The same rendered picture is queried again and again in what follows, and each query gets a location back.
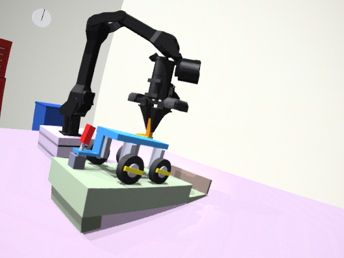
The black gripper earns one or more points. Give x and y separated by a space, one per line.
158 90

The small blue trolley with black wheels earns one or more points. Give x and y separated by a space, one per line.
130 166

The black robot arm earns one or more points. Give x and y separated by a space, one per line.
80 98

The red-headed pin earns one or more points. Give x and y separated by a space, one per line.
86 136

